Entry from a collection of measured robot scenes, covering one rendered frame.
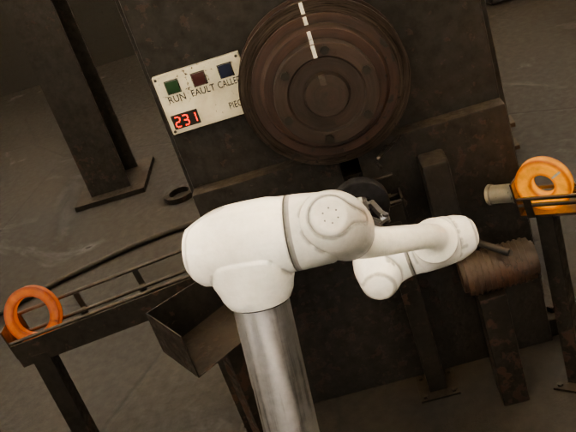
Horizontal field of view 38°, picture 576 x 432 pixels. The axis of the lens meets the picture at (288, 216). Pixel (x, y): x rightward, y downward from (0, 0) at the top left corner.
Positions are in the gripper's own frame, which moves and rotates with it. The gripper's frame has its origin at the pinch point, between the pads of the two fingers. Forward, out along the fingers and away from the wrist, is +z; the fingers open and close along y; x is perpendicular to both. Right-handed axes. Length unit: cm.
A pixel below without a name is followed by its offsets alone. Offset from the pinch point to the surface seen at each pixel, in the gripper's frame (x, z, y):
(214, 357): -24, -18, -49
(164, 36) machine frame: 48, 36, -40
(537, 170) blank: -8.9, 4.5, 48.2
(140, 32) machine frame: 51, 36, -46
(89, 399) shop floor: -88, 62, -126
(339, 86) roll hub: 28.3, 10.7, 3.4
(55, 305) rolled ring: -19, 22, -101
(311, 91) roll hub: 29.2, 10.7, -4.1
